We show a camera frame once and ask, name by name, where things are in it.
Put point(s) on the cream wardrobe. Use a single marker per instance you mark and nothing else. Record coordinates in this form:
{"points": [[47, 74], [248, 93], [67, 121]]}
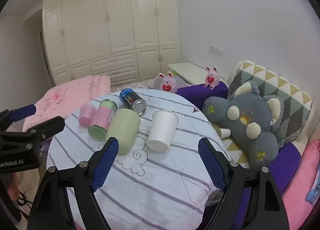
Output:
{"points": [[112, 20]]}

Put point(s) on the pink floral blanket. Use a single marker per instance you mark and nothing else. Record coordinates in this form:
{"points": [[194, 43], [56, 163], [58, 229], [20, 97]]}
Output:
{"points": [[65, 95]]}

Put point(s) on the small paper cup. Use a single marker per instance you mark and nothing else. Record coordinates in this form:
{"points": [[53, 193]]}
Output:
{"points": [[225, 133]]}

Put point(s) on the purple pillow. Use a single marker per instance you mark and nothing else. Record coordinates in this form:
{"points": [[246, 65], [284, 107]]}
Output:
{"points": [[195, 95]]}

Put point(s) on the pink plastic cup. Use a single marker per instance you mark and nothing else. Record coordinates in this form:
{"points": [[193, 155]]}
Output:
{"points": [[86, 116]]}

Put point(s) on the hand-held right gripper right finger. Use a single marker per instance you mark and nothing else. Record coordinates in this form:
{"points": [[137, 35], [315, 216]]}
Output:
{"points": [[212, 165]]}

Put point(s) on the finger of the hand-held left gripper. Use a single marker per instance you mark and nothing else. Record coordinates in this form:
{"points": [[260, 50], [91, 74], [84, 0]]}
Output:
{"points": [[50, 125], [23, 112]]}

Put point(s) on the triangle pattern cushion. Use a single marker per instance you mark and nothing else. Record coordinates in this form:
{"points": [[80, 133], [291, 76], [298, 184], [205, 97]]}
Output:
{"points": [[280, 85]]}

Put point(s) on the pink and green tin can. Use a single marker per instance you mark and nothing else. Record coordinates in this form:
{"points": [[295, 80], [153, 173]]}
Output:
{"points": [[101, 117]]}

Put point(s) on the white patterned bed sheet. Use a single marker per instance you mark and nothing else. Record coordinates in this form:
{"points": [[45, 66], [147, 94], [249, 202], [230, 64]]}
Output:
{"points": [[135, 85]]}

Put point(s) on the pink fleece blanket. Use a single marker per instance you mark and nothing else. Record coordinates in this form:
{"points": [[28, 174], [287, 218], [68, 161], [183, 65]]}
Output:
{"points": [[300, 182]]}

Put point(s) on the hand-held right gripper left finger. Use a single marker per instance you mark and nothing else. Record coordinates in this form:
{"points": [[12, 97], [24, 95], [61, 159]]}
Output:
{"points": [[105, 165]]}

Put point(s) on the white paper cup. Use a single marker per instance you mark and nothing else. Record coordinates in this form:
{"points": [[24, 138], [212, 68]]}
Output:
{"points": [[161, 130]]}

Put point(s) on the purple bed sheet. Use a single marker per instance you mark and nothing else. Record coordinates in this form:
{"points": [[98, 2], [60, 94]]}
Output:
{"points": [[287, 162]]}

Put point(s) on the grey plush toy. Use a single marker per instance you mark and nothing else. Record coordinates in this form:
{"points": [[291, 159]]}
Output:
{"points": [[245, 110]]}

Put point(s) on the white wall socket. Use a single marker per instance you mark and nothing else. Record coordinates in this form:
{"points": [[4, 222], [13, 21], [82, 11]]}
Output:
{"points": [[216, 49]]}

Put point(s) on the light blue printed cloth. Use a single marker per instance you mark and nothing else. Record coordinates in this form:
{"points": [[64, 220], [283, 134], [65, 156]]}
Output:
{"points": [[314, 192]]}

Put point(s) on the pink bunny plush toy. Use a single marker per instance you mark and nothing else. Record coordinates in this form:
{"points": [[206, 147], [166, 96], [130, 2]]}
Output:
{"points": [[167, 82], [212, 77]]}

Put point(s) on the light green cup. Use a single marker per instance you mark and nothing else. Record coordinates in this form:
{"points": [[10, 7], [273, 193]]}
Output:
{"points": [[123, 127]]}

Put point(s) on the white bedside table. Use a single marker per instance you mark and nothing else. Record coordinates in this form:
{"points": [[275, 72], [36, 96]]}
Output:
{"points": [[186, 69]]}

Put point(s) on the blue tin can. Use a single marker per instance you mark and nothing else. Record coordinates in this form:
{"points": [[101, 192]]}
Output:
{"points": [[130, 98]]}

